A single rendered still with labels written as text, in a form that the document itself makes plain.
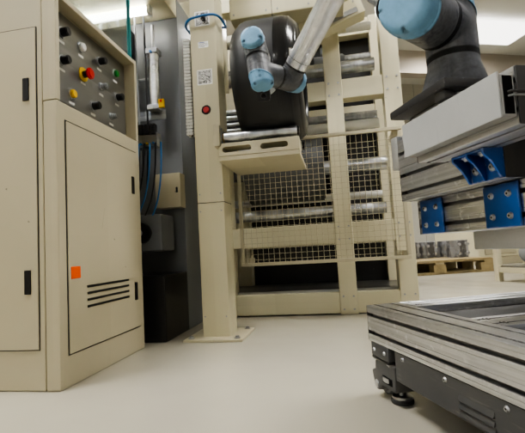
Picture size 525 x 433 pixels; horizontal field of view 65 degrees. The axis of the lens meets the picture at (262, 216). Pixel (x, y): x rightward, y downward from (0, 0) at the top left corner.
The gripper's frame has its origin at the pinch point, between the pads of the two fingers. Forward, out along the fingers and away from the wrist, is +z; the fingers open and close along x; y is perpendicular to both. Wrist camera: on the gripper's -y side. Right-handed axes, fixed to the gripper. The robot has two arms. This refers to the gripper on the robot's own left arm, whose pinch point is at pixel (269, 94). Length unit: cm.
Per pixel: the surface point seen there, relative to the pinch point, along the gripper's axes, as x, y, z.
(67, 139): 61, -27, -37
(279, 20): -4.8, 36.7, 5.8
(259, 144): 7.9, -14.4, 16.3
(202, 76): 35.0, 24.6, 21.5
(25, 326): 73, -86, -35
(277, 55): -3.5, 17.6, 1.7
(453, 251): -163, -29, 391
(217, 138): 25.8, -10.5, 14.3
